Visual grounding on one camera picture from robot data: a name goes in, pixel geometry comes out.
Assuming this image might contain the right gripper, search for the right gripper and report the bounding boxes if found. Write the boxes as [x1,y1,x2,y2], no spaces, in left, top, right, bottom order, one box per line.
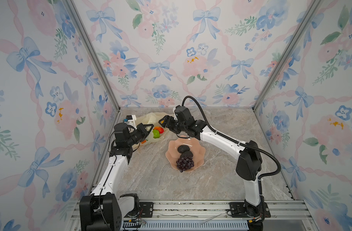
[159,114,188,133]

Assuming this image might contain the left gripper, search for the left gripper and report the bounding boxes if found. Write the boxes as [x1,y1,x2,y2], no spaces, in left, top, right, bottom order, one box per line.
[128,124,153,147]

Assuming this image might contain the green custard apple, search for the green custard apple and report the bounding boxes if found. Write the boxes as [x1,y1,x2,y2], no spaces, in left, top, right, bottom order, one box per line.
[152,129,161,139]

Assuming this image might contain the yellow plastic bag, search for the yellow plastic bag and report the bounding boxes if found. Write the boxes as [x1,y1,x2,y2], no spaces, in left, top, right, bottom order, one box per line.
[136,112,170,146]

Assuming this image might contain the dark avocado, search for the dark avocado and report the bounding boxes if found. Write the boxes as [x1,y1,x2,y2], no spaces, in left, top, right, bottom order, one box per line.
[180,151,193,159]
[177,145,190,154]

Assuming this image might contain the pink scalloped plate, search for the pink scalloped plate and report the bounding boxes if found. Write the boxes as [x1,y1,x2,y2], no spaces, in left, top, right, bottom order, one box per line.
[165,138,206,172]

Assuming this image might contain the purple grape bunch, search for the purple grape bunch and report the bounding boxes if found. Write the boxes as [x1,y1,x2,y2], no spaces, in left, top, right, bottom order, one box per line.
[176,157,194,172]

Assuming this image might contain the red yellow peach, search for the red yellow peach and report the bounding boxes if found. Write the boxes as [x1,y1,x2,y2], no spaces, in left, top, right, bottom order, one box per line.
[154,126,164,134]

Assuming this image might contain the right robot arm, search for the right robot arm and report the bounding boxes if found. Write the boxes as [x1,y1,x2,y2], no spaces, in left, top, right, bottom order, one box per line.
[159,115,281,223]

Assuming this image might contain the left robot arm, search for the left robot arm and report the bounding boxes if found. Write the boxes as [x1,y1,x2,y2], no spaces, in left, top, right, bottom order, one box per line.
[79,122,154,231]

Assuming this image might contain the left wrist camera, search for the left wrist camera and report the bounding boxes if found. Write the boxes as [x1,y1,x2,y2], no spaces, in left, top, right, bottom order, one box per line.
[123,115,136,129]

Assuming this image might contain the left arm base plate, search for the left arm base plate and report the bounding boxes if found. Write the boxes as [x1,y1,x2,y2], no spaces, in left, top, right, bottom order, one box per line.
[125,202,154,218]

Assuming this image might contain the aluminium front rail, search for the aluminium front rail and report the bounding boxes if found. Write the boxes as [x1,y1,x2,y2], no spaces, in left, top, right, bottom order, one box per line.
[67,200,318,231]

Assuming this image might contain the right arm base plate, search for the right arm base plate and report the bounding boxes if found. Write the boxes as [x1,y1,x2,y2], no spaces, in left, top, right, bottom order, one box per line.
[228,202,271,219]

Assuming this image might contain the left corner aluminium post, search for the left corner aluminium post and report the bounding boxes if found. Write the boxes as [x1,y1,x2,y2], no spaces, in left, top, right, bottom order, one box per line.
[63,0,120,113]

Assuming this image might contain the corner aluminium post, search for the corner aluminium post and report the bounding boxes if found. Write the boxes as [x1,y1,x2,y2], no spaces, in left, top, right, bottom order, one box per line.
[253,0,323,112]
[63,0,120,113]

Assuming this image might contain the right corner aluminium post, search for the right corner aluminium post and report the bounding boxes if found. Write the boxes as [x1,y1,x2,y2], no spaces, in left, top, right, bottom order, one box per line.
[253,0,323,112]

